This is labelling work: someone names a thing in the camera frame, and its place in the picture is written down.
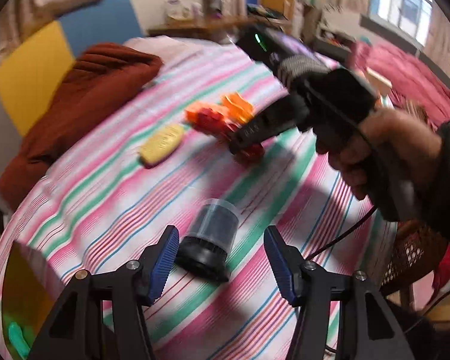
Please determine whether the brown wicker chair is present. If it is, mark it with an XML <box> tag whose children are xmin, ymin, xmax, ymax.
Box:
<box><xmin>379</xmin><ymin>221</ymin><xmax>450</xmax><ymax>297</ymax></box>

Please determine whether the teal toy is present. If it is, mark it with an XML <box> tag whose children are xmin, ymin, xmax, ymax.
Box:
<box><xmin>7</xmin><ymin>322</ymin><xmax>32</xmax><ymax>359</ymax></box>

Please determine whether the yellow oval bar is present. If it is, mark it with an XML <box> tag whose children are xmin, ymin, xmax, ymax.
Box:
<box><xmin>138</xmin><ymin>123</ymin><xmax>186</xmax><ymax>166</ymax></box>

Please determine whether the window with metal bars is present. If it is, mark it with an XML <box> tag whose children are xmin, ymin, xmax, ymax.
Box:
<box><xmin>369</xmin><ymin>0</ymin><xmax>434</xmax><ymax>46</ymax></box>

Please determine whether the gold metal tin box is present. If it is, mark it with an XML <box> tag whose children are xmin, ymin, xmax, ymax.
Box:
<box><xmin>0</xmin><ymin>242</ymin><xmax>61</xmax><ymax>360</ymax></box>

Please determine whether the black cylinder with clear cover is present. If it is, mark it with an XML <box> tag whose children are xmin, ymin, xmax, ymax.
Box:
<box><xmin>174</xmin><ymin>198</ymin><xmax>240</xmax><ymax>283</ymax></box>

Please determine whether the red toy block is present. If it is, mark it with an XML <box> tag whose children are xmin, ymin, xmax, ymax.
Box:
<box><xmin>184</xmin><ymin>106</ymin><xmax>235</xmax><ymax>141</ymax></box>

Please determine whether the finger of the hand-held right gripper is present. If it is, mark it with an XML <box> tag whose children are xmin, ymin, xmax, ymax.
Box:
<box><xmin>229</xmin><ymin>95</ymin><xmax>312</xmax><ymax>154</ymax></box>

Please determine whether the wooden bedside desk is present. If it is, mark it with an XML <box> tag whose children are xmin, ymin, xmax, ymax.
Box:
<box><xmin>148</xmin><ymin>15</ymin><xmax>297</xmax><ymax>40</ymax></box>

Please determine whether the red toy piece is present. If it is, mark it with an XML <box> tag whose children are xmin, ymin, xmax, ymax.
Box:
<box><xmin>232</xmin><ymin>143</ymin><xmax>265</xmax><ymax>164</ymax></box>

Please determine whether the red bed cover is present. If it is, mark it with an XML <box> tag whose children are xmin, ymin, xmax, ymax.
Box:
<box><xmin>354</xmin><ymin>41</ymin><xmax>450</xmax><ymax>128</ymax></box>

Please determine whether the orange toy block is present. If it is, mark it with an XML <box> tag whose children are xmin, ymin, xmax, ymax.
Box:
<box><xmin>221</xmin><ymin>93</ymin><xmax>255</xmax><ymax>125</ymax></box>

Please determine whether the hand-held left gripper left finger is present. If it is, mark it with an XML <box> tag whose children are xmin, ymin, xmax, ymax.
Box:
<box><xmin>28</xmin><ymin>225</ymin><xmax>181</xmax><ymax>360</ymax></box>

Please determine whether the pale pink bed sheet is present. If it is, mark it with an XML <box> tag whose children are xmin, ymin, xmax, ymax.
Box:
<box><xmin>122</xmin><ymin>35</ymin><xmax>226</xmax><ymax>64</ymax></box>

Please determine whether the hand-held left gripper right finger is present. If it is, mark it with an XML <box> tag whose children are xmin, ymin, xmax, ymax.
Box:
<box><xmin>263</xmin><ymin>225</ymin><xmax>415</xmax><ymax>360</ymax></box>

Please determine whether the person's right hand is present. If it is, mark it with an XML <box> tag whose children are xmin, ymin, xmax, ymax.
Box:
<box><xmin>328</xmin><ymin>109</ymin><xmax>443</xmax><ymax>201</ymax></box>

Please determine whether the cardboard box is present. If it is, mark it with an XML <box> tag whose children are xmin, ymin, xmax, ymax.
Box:
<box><xmin>259</xmin><ymin>0</ymin><xmax>295</xmax><ymax>21</ymax></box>

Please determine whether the red cloth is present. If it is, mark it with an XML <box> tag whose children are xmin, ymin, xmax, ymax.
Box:
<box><xmin>431</xmin><ymin>245</ymin><xmax>450</xmax><ymax>293</ymax></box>

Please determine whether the grey yellow blue headboard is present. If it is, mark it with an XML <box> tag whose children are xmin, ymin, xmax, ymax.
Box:
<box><xmin>0</xmin><ymin>0</ymin><xmax>143</xmax><ymax>137</ymax></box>

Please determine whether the maroon quilt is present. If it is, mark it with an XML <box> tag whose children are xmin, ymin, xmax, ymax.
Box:
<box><xmin>0</xmin><ymin>43</ymin><xmax>164</xmax><ymax>211</ymax></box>

